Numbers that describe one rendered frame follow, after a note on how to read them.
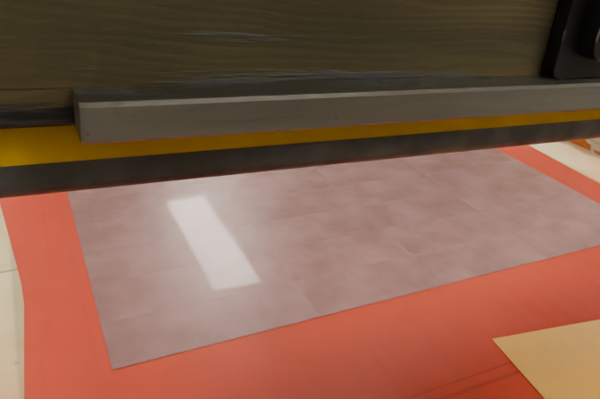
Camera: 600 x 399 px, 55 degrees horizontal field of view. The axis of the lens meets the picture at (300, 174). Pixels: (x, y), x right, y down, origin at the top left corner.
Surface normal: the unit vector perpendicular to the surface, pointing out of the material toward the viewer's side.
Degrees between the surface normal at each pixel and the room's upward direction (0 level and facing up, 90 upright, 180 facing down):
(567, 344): 0
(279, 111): 90
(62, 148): 90
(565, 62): 90
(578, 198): 0
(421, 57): 90
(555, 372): 0
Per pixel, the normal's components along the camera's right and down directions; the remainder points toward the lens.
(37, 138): 0.43, 0.41
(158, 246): 0.08, -0.90
